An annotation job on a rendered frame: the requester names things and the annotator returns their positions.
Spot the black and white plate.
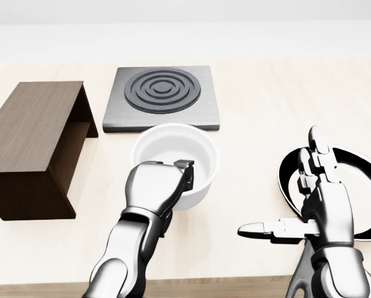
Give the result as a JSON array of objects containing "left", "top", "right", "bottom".
[{"left": 277, "top": 145, "right": 371, "bottom": 242}]

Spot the flat dark stove plate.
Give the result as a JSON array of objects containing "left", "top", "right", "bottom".
[{"left": 102, "top": 65, "right": 221, "bottom": 134}]

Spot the white bowl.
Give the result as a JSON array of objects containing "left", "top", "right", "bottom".
[{"left": 132, "top": 123, "right": 220, "bottom": 212}]

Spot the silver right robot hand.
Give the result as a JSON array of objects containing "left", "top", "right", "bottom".
[{"left": 237, "top": 125, "right": 355, "bottom": 250}]

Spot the dark wooden cabinet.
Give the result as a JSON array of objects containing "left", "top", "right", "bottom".
[{"left": 0, "top": 81, "right": 99, "bottom": 222}]

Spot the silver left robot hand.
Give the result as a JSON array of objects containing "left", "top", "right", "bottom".
[{"left": 122, "top": 159, "right": 195, "bottom": 220}]

